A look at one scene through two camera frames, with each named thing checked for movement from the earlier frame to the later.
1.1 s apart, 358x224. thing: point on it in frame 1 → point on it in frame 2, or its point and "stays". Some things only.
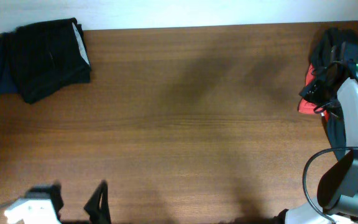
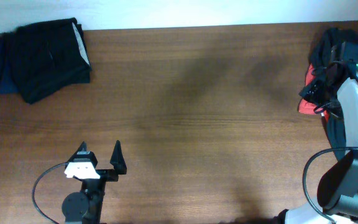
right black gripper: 314,94 stays
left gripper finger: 97,206 → 117,159
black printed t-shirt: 334,46 stays
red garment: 305,106 stays
